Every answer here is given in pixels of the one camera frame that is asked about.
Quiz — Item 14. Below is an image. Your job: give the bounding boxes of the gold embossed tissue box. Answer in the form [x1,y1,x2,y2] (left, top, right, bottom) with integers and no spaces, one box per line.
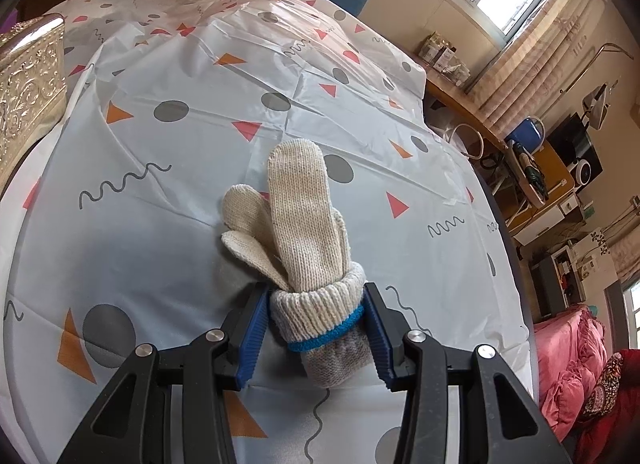
[0,14,68,172]

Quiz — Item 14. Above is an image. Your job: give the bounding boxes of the white round fan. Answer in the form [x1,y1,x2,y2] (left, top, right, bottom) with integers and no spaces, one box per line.
[570,156,603,192]

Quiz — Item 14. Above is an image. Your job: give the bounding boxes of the black monitor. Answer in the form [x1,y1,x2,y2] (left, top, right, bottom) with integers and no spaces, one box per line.
[547,114,603,179]

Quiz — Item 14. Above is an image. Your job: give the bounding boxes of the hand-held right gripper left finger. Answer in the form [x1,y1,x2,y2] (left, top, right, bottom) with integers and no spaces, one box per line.
[55,286,271,464]

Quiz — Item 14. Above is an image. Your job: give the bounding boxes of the dark red patterned cushion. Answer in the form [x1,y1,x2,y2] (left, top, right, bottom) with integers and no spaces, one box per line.
[572,349,640,464]

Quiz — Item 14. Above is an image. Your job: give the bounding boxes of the white knit gloves blue band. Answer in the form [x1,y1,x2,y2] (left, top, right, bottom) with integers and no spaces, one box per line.
[221,140,373,389]

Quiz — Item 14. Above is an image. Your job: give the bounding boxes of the blue folding chair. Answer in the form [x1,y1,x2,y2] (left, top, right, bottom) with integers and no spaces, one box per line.
[487,115,548,209]

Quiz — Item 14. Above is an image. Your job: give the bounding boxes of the garment steamer stand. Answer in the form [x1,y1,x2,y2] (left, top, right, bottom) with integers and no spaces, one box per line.
[560,41,638,132]

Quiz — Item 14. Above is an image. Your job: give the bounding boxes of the white tray with tools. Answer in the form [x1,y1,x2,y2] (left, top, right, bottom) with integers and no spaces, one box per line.
[505,139,551,207]

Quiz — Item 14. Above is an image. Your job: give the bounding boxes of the clear desk organizer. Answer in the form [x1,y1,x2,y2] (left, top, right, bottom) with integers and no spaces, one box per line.
[417,31,473,89]

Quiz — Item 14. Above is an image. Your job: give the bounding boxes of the white leaf printed box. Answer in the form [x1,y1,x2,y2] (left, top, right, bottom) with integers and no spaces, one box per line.
[570,226,616,295]

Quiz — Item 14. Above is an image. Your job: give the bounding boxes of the wooden desk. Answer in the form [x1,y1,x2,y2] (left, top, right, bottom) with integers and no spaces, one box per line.
[422,76,508,155]

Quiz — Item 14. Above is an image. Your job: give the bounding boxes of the white bag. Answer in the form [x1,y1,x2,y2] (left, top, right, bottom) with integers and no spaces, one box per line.
[435,121,486,159]

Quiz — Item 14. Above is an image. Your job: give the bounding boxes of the pink ruffled bedding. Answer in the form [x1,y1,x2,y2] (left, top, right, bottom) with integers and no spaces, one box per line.
[532,306,613,442]

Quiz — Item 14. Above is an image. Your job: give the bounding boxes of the beige patterned curtain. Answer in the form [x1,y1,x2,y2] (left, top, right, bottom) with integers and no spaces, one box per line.
[470,0,608,129]

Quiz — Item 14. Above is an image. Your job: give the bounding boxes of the small side window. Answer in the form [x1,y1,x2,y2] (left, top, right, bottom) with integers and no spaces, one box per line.
[605,276,640,350]

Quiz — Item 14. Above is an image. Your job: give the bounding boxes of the low grey shelf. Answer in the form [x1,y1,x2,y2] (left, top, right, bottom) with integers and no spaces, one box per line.
[530,246,581,317]

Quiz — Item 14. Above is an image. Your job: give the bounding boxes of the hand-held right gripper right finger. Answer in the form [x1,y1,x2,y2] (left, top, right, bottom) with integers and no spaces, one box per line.
[364,282,573,464]

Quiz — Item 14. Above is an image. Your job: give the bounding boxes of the wooden cabinet white front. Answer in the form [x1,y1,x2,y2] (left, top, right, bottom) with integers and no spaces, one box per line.
[510,139,583,245]

